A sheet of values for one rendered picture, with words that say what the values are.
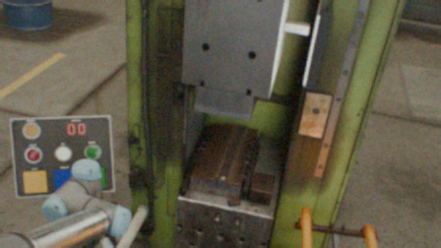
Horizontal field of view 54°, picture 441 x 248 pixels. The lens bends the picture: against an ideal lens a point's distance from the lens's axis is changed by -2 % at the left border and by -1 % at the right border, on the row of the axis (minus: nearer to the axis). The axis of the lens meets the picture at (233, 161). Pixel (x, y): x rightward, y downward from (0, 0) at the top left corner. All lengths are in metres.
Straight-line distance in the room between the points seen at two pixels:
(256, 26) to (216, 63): 0.18
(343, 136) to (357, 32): 0.39
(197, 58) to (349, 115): 0.59
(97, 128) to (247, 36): 0.63
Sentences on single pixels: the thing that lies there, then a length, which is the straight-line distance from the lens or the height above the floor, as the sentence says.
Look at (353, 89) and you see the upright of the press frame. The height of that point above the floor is 1.39.
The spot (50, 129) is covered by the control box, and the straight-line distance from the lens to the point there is 1.66.
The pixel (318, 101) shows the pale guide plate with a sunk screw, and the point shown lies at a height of 1.33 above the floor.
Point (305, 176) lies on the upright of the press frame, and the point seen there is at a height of 0.99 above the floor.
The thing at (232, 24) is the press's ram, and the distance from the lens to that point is 1.39.
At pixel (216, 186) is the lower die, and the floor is 0.96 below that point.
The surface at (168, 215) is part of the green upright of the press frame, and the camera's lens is 2.07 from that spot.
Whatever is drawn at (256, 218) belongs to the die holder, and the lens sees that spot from 1.69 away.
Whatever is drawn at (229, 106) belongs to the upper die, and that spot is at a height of 1.31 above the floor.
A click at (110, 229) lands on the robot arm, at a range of 1.13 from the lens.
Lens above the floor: 2.03
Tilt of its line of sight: 35 degrees down
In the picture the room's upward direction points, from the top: 7 degrees clockwise
